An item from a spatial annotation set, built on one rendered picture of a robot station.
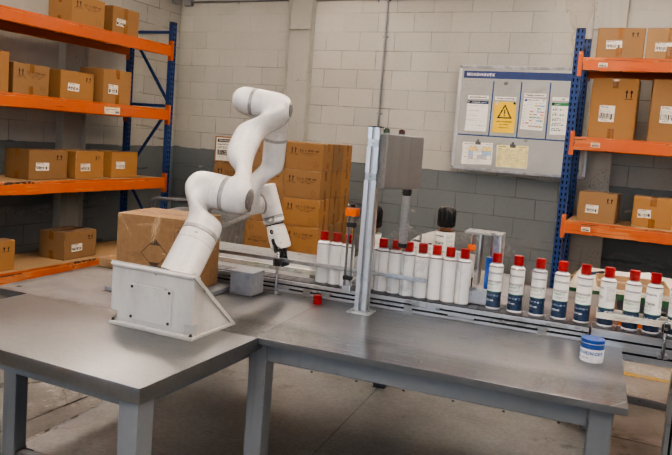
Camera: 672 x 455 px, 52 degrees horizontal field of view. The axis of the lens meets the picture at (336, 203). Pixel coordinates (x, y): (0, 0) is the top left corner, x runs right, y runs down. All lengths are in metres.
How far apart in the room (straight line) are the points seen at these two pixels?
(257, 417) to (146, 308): 0.48
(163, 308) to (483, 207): 5.29
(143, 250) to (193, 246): 0.44
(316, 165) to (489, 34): 2.28
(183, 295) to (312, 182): 4.12
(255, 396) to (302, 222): 4.04
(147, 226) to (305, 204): 3.68
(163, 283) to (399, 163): 0.91
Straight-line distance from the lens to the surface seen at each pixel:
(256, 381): 2.21
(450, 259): 2.54
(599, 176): 6.81
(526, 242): 7.03
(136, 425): 1.80
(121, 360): 1.93
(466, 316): 2.53
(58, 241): 6.63
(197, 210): 2.25
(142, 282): 2.16
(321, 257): 2.68
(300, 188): 6.15
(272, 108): 2.44
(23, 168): 6.31
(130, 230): 2.61
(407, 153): 2.46
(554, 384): 2.02
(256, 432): 2.27
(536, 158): 6.85
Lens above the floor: 1.45
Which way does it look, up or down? 5 degrees down
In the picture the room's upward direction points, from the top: 4 degrees clockwise
